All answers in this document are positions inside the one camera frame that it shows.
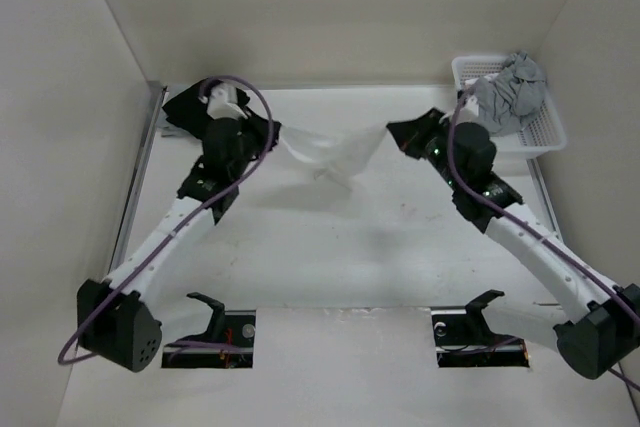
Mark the grey tank top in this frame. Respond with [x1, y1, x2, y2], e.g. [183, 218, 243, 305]
[469, 51, 547, 136]

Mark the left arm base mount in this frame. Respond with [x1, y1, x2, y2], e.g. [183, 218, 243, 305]
[161, 292, 257, 370]

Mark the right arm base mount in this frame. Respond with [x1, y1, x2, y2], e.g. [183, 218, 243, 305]
[431, 289, 529, 368]

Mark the white plastic basket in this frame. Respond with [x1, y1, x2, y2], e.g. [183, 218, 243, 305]
[451, 54, 567, 161]

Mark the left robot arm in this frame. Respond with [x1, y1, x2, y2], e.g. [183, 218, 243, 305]
[75, 114, 281, 372]

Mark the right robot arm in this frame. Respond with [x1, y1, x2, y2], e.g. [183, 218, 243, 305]
[387, 108, 639, 380]

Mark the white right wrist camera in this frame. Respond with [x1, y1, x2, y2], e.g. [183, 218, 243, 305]
[456, 92, 480, 122]

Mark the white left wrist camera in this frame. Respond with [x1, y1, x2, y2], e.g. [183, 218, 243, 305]
[199, 83, 246, 119]

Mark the white tank top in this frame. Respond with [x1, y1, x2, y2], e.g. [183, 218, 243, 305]
[279, 125, 387, 186]

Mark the folded black tank top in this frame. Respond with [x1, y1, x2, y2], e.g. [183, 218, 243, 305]
[158, 81, 250, 140]

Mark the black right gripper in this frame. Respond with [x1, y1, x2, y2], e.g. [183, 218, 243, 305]
[388, 106, 466, 190]

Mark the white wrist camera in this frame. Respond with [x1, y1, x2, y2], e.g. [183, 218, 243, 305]
[456, 92, 480, 122]
[199, 83, 246, 119]

